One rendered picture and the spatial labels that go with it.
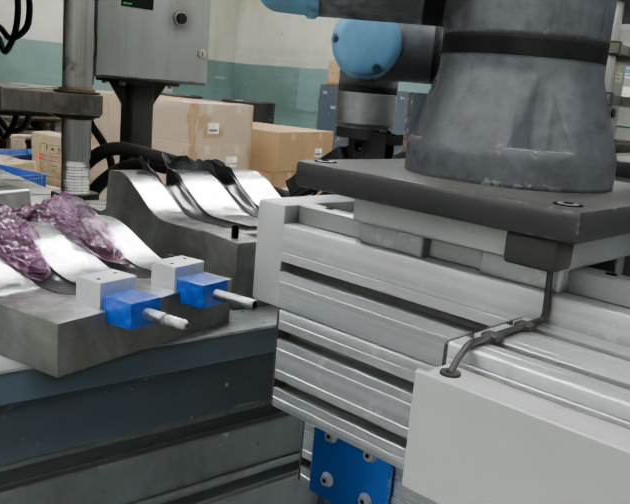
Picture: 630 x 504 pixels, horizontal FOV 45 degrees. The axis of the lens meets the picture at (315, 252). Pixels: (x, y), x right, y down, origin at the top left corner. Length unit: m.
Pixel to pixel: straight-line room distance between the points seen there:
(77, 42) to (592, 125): 1.26
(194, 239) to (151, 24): 0.90
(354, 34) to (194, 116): 4.10
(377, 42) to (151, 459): 0.57
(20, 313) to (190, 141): 4.15
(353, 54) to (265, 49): 9.13
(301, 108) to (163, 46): 7.65
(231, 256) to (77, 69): 0.77
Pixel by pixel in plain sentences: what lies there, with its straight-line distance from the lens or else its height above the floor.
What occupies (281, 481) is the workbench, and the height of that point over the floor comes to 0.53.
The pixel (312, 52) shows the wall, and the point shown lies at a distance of 9.43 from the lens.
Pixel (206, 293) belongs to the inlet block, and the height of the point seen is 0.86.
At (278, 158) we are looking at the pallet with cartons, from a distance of 5.67.
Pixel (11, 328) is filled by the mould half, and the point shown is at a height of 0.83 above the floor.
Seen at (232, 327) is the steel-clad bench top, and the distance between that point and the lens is 0.93.
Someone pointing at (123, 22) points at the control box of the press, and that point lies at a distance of 1.84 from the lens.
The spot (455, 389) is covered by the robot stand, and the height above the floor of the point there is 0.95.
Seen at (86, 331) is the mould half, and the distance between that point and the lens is 0.78.
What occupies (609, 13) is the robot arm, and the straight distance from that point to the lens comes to 0.57.
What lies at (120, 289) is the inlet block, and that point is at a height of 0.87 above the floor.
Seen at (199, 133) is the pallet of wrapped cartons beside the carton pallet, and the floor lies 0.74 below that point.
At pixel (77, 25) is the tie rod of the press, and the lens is 1.66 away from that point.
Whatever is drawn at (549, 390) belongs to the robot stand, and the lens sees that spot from 0.41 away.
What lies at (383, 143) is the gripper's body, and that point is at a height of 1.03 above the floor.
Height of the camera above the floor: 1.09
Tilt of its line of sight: 12 degrees down
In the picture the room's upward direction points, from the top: 5 degrees clockwise
